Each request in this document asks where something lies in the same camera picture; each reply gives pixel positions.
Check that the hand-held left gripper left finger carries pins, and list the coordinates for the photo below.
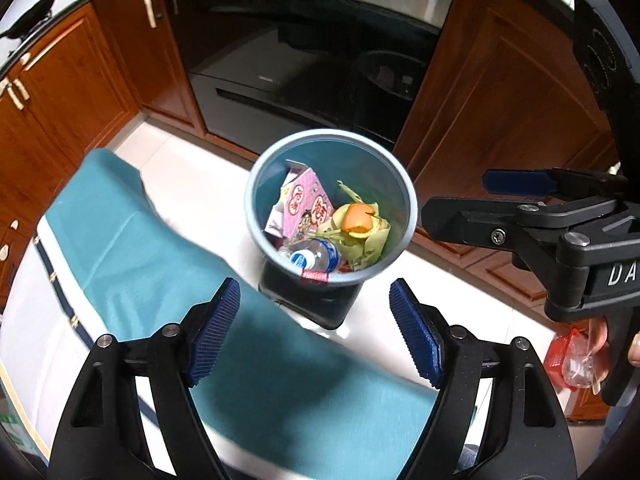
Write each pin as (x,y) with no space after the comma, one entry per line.
(212,340)

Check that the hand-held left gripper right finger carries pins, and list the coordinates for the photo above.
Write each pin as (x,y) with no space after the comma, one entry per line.
(417,335)

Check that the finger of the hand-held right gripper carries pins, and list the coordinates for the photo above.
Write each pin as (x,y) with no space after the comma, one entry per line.
(465,222)
(515,182)

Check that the blue-grey trash bin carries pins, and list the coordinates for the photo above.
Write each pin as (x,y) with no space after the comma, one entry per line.
(330,137)

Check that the person's right hand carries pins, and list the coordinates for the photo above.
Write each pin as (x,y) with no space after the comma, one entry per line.
(598,345)

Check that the red plastic basket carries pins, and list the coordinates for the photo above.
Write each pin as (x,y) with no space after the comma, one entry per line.
(556,360)

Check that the yellow-green crumpled wrapper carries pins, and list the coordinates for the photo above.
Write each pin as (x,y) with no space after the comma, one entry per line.
(370,252)

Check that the wooden kitchen cabinet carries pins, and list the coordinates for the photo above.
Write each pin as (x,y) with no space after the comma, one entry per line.
(70,110)
(500,85)

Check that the teal cloth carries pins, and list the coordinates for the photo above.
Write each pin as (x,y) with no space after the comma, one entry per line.
(150,260)

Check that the orange peel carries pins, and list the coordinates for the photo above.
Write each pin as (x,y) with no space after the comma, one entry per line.
(357,219)

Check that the red white label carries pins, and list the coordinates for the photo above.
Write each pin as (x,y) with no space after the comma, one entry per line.
(316,275)

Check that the clear plastic bottle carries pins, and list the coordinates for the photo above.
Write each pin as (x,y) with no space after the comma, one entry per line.
(315,255)

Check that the person's jeans leg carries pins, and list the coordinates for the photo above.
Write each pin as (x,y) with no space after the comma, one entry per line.
(615,430)

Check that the pink cartoon carton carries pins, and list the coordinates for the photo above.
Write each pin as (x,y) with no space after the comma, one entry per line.
(302,205)

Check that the white tablecloth with navy stripe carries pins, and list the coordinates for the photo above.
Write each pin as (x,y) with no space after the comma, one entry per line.
(40,310)

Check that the black built-in appliance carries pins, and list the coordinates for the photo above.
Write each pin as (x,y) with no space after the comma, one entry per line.
(300,50)

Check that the black wok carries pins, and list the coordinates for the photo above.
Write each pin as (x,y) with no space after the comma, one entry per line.
(30,15)

